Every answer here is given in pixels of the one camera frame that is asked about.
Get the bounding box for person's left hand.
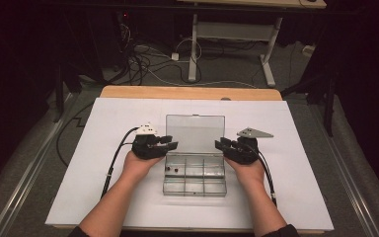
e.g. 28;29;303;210
120;151;164;186

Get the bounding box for white floor cable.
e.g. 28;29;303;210
142;67;259;89

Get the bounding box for black stand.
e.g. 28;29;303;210
279;70;339;138
52;60;84;123

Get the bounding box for person's right hand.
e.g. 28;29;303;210
224;157;266;192

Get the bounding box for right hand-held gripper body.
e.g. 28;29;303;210
228;126;274;166

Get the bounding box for left hand-held gripper black cable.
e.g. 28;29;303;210
100;126;141;199

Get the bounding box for person's black sleeve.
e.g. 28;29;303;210
261;223;302;237
67;226;92;237

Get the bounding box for metal floor rail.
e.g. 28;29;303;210
0;93;75;237
307;104;379;237

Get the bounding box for white desk frame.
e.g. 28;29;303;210
177;0;328;89

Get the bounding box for person's right black sleeve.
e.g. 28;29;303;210
261;223;302;237

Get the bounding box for black zigzag floor cable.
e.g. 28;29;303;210
55;102;96;160

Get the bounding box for tangle of black floor cables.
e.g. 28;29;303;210
112;23;205;87

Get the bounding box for white board sheet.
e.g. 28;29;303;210
44;97;335;232

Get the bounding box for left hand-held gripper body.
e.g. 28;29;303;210
131;121;169;161

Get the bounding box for person's left black sleeve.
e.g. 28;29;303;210
67;226;92;237

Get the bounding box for smoky clear plastic compartment box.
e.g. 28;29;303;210
162;114;228;198

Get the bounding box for right hand-held gripper black cable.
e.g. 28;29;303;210
251;146;278;207

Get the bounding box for dark device with red light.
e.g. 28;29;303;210
116;11;132;26

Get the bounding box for hand-held gripper black cable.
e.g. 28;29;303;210
100;126;141;199
251;146;278;207

